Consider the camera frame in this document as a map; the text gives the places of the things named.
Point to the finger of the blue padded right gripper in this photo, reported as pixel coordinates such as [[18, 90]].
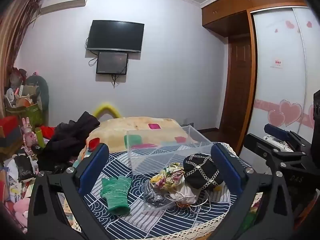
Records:
[[230, 169]]

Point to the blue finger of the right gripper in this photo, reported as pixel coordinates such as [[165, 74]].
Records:
[[276, 132]]

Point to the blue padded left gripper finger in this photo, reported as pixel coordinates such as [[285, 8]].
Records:
[[90, 168]]

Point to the black white patterned sock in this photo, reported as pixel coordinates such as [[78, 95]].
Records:
[[201, 172]]

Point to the green knitted sock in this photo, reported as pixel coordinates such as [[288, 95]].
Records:
[[114, 191]]

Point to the floral yellow cloth pouch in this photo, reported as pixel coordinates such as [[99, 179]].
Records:
[[171, 181]]

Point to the grey sock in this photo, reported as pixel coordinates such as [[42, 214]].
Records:
[[154, 199]]

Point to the beige colourful patch blanket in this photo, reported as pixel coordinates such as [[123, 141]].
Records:
[[120, 133]]

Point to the dark clothes pile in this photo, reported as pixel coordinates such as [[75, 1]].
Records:
[[66, 143]]

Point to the clear acrylic box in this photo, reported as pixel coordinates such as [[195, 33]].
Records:
[[153, 158]]

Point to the yellow curved foam tube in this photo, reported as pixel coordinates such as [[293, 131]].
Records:
[[106, 108]]

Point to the blue white patterned tablecloth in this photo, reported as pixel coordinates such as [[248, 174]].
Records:
[[177, 222]]

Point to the brown wooden door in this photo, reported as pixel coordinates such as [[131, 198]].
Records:
[[238, 84]]

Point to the white wardrobe sliding door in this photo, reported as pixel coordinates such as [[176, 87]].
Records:
[[287, 70]]

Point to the pink rabbit doll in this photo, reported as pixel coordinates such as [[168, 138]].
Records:
[[29, 137]]

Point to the green storage box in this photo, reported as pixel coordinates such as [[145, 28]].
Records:
[[32, 112]]

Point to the pink plush toy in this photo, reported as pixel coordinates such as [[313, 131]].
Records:
[[21, 208]]

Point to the grey green chair back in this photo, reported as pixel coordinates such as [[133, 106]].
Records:
[[42, 92]]

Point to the brown overhead cabinet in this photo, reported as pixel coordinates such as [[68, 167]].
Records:
[[229, 17]]

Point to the brown striped curtain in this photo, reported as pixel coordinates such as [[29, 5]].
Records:
[[14, 24]]

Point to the white air conditioner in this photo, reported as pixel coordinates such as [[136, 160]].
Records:
[[62, 6]]

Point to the small wall monitor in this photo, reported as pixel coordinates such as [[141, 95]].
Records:
[[112, 63]]

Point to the black wall television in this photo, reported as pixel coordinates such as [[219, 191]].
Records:
[[115, 36]]

